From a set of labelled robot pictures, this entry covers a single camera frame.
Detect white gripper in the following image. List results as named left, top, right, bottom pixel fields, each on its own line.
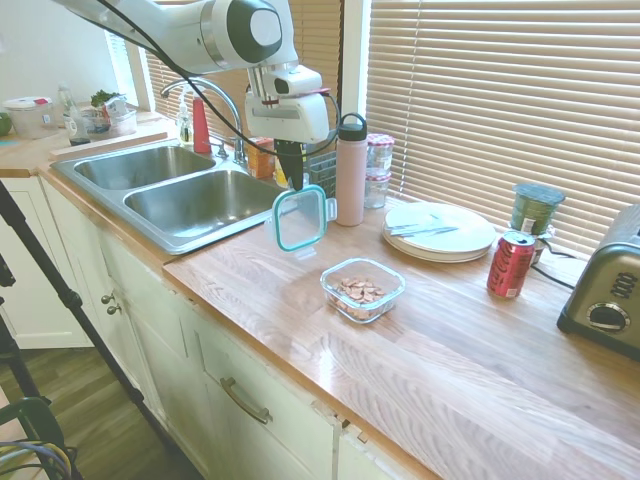
left=243, top=91, right=331, bottom=193

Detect clear lid with teal seal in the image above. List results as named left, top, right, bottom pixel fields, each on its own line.
left=264, top=183, right=339, bottom=262

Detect glass jar red checkered lid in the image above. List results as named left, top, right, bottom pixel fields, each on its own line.
left=367, top=133, right=396, bottom=174

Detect square glass food container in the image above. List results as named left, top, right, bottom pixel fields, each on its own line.
left=319, top=257, right=408, bottom=325

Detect clear box with food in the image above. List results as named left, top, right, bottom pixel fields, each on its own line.
left=81, top=106, right=138, bottom=139

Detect round tub white lid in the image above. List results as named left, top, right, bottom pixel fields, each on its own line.
left=1, top=95, right=61, bottom=141

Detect yellow plastic item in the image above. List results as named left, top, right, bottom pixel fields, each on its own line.
left=273, top=149, right=292, bottom=190

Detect orange cardboard box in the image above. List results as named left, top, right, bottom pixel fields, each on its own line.
left=245, top=136, right=278, bottom=180

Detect grey plastic cutlery basket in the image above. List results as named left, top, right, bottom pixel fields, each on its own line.
left=305, top=150, right=339, bottom=199

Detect pink water bottle black cap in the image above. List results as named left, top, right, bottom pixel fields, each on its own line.
left=334, top=112, right=370, bottom=228

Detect chrome kitchen faucet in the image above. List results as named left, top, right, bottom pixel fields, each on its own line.
left=159, top=76, right=247, bottom=165

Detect red squeeze bottle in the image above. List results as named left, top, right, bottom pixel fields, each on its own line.
left=191, top=96, right=212, bottom=155

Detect clear soap dispenser bottle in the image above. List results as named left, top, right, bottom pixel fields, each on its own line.
left=176, top=84, right=196, bottom=148

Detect beige blind behind sink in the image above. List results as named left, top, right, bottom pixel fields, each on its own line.
left=143, top=0, right=347, bottom=147

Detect stainless steel double sink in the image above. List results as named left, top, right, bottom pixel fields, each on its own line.
left=49, top=144, right=287, bottom=257

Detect brown cereal pieces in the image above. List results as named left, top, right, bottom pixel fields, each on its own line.
left=333, top=276, right=387, bottom=319

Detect silver table knife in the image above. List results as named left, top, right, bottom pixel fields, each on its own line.
left=390, top=225, right=460, bottom=238

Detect stack of white plates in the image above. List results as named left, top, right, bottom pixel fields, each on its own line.
left=381, top=201, right=498, bottom=264

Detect green leafy herbs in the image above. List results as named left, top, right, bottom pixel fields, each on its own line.
left=89, top=89, right=127, bottom=109

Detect dark liquid glass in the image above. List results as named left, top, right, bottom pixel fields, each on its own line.
left=64, top=114, right=92, bottom=148

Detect clear plastic bottle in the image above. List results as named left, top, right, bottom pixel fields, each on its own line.
left=56, top=81, right=82, bottom=146

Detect wide beige window blind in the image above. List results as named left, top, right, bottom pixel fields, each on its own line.
left=366, top=0, right=640, bottom=262

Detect red cola can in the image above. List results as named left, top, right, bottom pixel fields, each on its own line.
left=485, top=230, right=538, bottom=301

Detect green lidded tub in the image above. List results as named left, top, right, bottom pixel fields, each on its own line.
left=510, top=182, right=567, bottom=237

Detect white yoghurt cup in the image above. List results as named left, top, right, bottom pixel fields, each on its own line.
left=528, top=226, right=555, bottom=267

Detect silver two-slot toaster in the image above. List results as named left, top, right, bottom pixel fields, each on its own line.
left=555, top=202, right=640, bottom=362

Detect dark green clamp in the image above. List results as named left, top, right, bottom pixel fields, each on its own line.
left=0, top=396, right=66, bottom=451

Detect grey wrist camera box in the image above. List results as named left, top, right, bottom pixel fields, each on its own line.
left=261, top=64, right=331, bottom=99

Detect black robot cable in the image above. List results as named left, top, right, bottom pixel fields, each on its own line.
left=93, top=0, right=342, bottom=157

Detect metal cabinet pull handle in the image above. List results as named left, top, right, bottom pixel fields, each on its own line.
left=219, top=376, right=274, bottom=427

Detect black camera tripod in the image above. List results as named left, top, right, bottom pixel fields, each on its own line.
left=0, top=178, right=212, bottom=480

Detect black toaster power cable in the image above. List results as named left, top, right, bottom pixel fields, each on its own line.
left=528, top=238, right=592, bottom=292

